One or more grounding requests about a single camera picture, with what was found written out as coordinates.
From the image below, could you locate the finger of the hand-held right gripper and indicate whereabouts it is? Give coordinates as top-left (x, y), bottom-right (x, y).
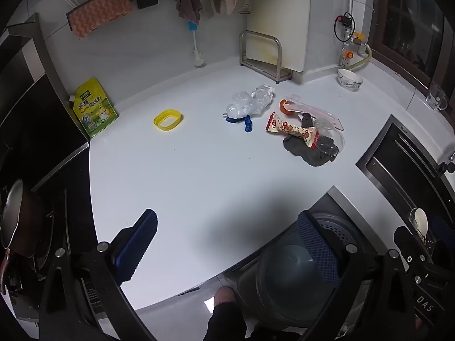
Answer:
top-left (393, 225), bottom-right (432, 261)

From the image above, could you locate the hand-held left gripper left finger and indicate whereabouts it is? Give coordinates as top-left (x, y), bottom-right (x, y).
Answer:
top-left (39, 208), bottom-right (159, 341)

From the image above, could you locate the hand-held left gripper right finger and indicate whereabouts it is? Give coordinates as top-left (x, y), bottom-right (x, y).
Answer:
top-left (297, 209), bottom-right (420, 341)

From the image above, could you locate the grey trash bin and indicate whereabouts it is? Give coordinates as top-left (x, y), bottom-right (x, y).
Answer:
top-left (236, 213), bottom-right (374, 331)

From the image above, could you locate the dark grey cloth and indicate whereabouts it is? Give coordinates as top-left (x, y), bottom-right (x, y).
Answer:
top-left (282, 112), bottom-right (344, 167)

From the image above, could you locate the clear plastic container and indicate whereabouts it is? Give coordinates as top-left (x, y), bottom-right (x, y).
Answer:
top-left (313, 117), bottom-right (346, 157)

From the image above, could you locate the yellow plastic ring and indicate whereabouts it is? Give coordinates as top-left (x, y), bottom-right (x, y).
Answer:
top-left (154, 109), bottom-right (184, 131)

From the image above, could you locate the red striped snack wrapper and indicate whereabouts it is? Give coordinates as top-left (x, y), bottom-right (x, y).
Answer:
top-left (265, 111), bottom-right (320, 150)

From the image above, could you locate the clear plastic bag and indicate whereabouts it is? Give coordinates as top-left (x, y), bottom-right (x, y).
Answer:
top-left (284, 94), bottom-right (345, 131)
top-left (225, 90), bottom-right (265, 118)

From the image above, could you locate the white bowl in sink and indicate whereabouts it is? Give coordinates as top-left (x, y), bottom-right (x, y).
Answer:
top-left (409, 207), bottom-right (429, 237)

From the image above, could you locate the black kitchen sink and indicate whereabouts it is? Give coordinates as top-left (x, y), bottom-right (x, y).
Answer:
top-left (356, 114), bottom-right (455, 256)

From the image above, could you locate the metal pan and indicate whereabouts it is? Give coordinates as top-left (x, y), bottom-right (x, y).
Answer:
top-left (0, 178), bottom-right (43, 260)

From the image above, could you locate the yellow seasoning bag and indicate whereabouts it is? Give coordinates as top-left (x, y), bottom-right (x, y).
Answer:
top-left (69, 77), bottom-right (119, 139)

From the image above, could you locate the clear glass mug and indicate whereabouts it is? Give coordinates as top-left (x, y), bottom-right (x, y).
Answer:
top-left (425, 83), bottom-right (449, 111)

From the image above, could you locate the blue plastic ribbon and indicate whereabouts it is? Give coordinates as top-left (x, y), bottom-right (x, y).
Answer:
top-left (224, 113), bottom-right (254, 134)

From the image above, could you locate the black gas stove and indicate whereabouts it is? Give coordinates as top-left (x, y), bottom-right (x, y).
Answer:
top-left (0, 12), bottom-right (96, 327)

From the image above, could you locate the patterned white bowl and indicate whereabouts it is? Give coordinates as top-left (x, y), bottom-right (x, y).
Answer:
top-left (337, 68), bottom-right (364, 92)

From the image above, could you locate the metal board rack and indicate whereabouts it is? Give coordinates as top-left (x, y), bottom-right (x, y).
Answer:
top-left (239, 30), bottom-right (294, 83)

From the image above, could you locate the gas regulator with orange knob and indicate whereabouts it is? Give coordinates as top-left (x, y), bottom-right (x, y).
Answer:
top-left (341, 44), bottom-right (355, 68)

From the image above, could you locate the blue white bottle brush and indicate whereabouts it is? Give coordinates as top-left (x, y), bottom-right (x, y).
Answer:
top-left (187, 21), bottom-right (207, 67)

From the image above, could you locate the white cutting board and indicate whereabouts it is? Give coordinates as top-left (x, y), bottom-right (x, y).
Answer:
top-left (246, 0), bottom-right (311, 73)

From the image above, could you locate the orange wavy sponge cloth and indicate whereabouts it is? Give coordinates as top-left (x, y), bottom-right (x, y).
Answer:
top-left (67, 0), bottom-right (134, 40)

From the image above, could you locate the grey gas pipe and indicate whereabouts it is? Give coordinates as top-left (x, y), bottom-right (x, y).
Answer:
top-left (344, 0), bottom-right (358, 43)

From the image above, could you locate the brown hanging cloth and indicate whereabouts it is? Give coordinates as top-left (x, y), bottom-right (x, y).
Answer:
top-left (173, 0), bottom-right (204, 22)

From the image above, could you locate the yellow gas hose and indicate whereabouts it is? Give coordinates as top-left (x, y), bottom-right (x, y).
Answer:
top-left (346, 43), bottom-right (373, 72)

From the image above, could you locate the dark window frame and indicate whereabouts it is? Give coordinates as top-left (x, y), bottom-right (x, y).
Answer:
top-left (370, 0), bottom-right (455, 93)

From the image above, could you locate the black cable with red device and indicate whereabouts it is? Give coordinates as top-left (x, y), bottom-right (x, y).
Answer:
top-left (333, 12), bottom-right (356, 39)

